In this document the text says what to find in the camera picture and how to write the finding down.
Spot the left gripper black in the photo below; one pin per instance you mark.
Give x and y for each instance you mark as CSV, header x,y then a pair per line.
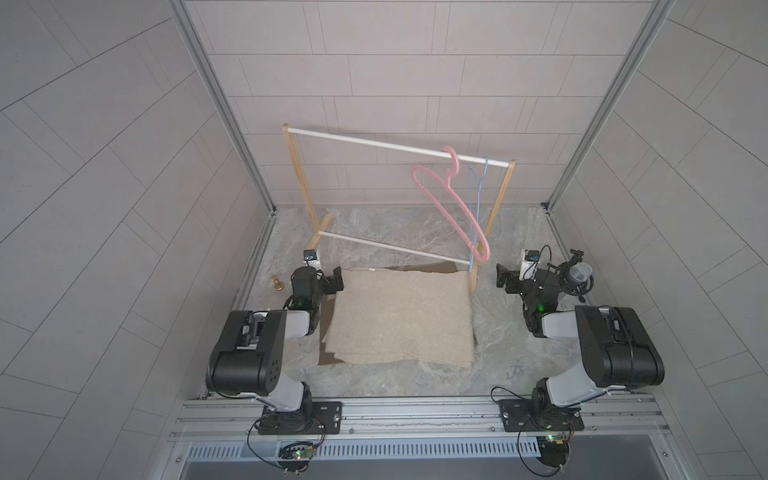
x,y
329,286

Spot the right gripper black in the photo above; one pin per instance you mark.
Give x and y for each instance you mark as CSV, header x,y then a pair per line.
x,y
502,277

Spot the beige scarf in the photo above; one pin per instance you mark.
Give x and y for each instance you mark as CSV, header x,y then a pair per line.
x,y
385,316

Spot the light blue wire hanger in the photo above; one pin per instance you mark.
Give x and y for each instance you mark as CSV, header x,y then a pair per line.
x,y
479,185

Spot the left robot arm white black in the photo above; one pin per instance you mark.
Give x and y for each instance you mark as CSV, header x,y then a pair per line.
x,y
246,361

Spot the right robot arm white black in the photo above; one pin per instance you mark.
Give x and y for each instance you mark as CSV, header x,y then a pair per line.
x,y
616,353

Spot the gold chess piece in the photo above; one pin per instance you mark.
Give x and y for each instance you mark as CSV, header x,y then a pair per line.
x,y
278,285

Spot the wooden clothes rack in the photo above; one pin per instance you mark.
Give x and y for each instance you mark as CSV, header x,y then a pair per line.
x,y
481,248

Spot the left circuit board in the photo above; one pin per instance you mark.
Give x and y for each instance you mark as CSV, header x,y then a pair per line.
x,y
296,457

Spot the circuit board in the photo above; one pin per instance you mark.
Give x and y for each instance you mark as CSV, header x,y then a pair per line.
x,y
296,457
554,451

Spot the right circuit board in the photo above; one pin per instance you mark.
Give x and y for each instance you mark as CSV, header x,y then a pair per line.
x,y
554,451

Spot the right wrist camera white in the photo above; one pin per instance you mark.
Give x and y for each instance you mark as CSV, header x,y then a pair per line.
x,y
530,259

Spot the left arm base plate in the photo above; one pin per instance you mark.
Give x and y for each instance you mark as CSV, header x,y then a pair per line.
x,y
320,417

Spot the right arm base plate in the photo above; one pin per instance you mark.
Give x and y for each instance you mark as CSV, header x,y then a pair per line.
x,y
528,416

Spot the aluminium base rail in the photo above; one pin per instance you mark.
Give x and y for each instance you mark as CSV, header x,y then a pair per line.
x,y
414,417

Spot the right aluminium corner post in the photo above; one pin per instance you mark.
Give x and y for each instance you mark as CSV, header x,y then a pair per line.
x,y
645,36

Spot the aluminium corner post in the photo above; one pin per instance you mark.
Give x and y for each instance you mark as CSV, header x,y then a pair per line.
x,y
192,40
645,36

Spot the left aluminium corner post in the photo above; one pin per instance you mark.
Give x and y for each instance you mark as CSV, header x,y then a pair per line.
x,y
192,40

